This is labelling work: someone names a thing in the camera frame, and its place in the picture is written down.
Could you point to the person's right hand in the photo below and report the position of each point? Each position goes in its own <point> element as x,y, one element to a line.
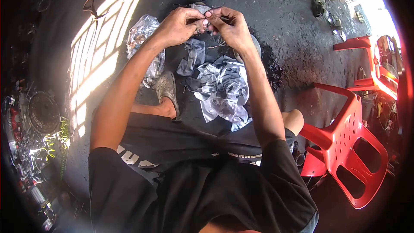
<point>230,27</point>

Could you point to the person's left hand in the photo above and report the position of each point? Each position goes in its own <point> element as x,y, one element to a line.
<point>176,27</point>

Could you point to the person's right fingers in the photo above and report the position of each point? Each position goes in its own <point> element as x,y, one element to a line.
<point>228,19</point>

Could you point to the person's right thumb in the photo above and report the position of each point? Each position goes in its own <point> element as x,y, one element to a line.
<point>214,22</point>

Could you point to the person's left thumb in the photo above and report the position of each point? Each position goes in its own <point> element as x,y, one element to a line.
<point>199,22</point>

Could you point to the person's left index finger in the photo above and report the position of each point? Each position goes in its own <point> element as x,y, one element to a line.
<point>196,11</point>

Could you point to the person's right index finger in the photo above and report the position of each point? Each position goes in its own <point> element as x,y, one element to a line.
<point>223,10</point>

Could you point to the small grey cloth piece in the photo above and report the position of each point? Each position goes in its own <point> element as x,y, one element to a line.
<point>200,9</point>

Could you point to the dark grey rag strip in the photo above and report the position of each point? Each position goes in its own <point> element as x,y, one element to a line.
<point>193,56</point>

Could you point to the round metal bowl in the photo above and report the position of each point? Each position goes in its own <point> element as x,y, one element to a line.
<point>255,48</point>

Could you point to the clear plastic bag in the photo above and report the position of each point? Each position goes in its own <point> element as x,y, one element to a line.
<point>145,48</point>

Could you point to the pile of grey rags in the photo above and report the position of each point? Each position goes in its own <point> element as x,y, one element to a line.
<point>221,87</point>

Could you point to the person's legs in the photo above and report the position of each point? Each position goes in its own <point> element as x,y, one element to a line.
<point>168,97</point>

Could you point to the row of metal engine parts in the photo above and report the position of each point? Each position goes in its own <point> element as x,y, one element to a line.
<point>321,0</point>

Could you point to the red plastic chair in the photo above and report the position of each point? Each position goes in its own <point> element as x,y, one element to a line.
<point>346,149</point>
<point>372,64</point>

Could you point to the person's body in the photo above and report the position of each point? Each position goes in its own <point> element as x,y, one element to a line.
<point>200,181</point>

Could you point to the engine with clutch disc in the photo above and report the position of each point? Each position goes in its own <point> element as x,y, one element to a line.
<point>35,126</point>

